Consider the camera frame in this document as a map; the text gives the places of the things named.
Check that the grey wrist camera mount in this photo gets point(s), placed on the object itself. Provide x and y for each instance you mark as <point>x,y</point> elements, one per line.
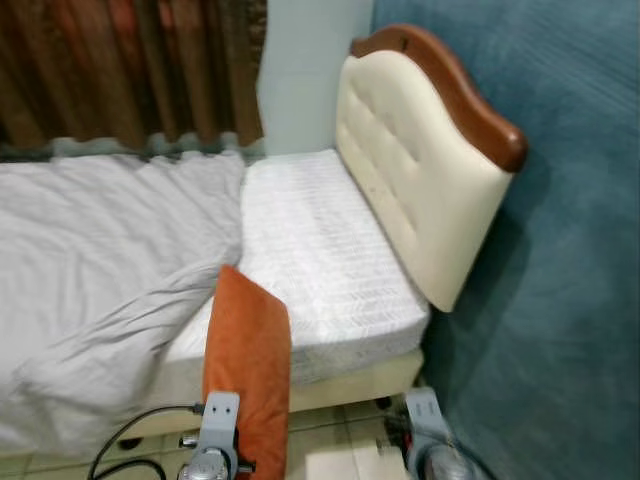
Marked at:
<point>220,420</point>
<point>425,415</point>

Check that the brown striped curtain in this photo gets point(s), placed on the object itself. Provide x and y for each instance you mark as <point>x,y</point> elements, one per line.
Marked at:
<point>120,70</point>

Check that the grey crumpled bed sheet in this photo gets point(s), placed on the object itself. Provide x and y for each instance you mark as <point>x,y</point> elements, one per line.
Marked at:
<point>90,250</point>

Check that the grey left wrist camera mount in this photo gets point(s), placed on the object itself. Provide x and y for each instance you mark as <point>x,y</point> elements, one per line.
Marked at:
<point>220,420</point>

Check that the cream padded headboard wooden trim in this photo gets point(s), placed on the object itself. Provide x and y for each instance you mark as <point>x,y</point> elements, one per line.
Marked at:
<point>420,170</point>

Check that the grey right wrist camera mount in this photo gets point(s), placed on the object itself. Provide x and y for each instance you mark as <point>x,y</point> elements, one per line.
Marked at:
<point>425,415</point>

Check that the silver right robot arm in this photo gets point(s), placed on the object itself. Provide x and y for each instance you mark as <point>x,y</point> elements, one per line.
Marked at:
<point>445,465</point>

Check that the cream bed base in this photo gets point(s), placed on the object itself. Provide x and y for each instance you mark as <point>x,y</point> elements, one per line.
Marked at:
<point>350,382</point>

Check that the orange rectangular pillow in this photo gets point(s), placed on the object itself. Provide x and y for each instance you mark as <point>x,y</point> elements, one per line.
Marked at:
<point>250,350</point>

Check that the white quilted mattress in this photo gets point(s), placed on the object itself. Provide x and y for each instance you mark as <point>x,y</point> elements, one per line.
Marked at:
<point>320,260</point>

